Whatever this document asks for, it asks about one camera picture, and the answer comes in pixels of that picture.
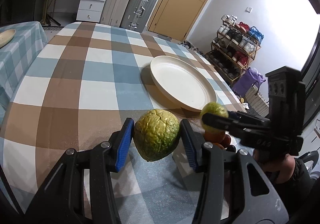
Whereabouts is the yellow-green guava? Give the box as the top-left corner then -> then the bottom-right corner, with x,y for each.
199,101 -> 229,135

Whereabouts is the wrinkled green melon fruit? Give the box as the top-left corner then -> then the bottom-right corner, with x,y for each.
133,109 -> 180,162

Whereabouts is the woven basket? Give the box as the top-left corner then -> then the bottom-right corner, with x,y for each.
245,85 -> 269,117

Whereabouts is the purple bag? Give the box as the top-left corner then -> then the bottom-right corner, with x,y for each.
232,67 -> 266,98

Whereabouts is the cream round plate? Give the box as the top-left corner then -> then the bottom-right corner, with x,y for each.
150,56 -> 217,113

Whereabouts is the brown blue checkered tablecloth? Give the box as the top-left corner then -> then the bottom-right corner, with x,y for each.
1,22 -> 242,223

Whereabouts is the wooden shoe rack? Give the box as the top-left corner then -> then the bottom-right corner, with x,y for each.
206,15 -> 264,86

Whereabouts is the tan wooden door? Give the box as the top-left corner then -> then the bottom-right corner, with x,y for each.
147,0 -> 227,42

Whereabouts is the silver aluminium suitcase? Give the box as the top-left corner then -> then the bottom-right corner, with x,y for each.
120,0 -> 157,32

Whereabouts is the teal checkered side tablecloth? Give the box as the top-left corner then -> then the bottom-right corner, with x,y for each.
0,20 -> 49,124

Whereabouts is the beige suitcase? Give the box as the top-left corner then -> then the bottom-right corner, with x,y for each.
100,0 -> 129,27

